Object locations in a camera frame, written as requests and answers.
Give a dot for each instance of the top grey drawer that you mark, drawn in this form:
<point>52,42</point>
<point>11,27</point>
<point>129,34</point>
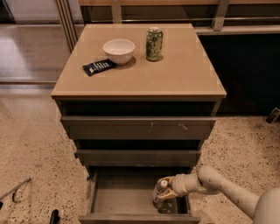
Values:
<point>137,128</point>

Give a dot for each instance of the white ceramic bowl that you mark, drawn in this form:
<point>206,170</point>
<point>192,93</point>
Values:
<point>119,51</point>

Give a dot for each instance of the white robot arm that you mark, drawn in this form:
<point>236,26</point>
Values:
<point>264,209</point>

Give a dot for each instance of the black object on floor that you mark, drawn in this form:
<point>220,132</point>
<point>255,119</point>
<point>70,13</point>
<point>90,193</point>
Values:
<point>54,217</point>

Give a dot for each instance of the middle grey drawer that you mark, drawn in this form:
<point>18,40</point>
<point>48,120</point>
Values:
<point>139,158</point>

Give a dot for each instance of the grey drawer cabinet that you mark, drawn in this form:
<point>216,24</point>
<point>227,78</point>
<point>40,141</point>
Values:
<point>182,83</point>

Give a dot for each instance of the dark object by wall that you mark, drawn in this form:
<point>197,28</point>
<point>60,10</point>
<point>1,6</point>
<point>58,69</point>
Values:
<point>274,114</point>

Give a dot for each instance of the metal railing shelf frame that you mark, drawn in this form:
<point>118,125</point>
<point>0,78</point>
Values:
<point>208,17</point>

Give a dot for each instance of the dark blue snack packet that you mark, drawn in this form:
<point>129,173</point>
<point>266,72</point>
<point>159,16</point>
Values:
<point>98,67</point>

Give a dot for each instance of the green soda can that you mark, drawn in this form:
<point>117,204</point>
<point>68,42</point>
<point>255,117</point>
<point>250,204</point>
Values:
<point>154,42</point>

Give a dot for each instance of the open bottom grey drawer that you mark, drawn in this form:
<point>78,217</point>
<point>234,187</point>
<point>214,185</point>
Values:
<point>123,195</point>

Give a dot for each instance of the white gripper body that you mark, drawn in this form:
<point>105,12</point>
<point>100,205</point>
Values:
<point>181,185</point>

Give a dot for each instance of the clear blue plastic bottle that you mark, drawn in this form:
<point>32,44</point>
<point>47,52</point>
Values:
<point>167,206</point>

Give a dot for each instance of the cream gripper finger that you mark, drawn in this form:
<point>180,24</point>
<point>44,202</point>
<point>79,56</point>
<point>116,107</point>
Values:
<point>168,179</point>
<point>160,197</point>

